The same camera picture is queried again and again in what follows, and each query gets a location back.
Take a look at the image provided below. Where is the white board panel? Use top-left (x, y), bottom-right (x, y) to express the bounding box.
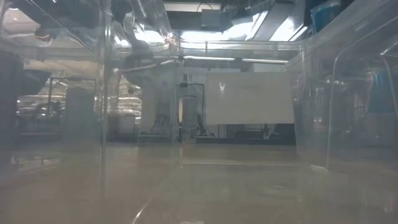
top-left (205, 72), bottom-right (295, 126)

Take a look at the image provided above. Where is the dark blue panel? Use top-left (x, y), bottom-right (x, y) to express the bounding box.
top-left (21, 70), bottom-right (52, 96)

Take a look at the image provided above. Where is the grey ceiling box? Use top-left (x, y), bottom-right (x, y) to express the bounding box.
top-left (200, 8), bottom-right (222, 29)

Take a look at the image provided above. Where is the black yellow ceiling fixture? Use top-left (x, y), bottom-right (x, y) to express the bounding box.
top-left (33, 27), bottom-right (53, 47)

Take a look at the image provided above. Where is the long ceiling light tube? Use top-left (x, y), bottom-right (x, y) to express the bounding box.
top-left (183, 55), bottom-right (236, 62)

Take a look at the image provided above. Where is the clear plastic bin with label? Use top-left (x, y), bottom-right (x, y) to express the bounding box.
top-left (0, 0), bottom-right (398, 224)

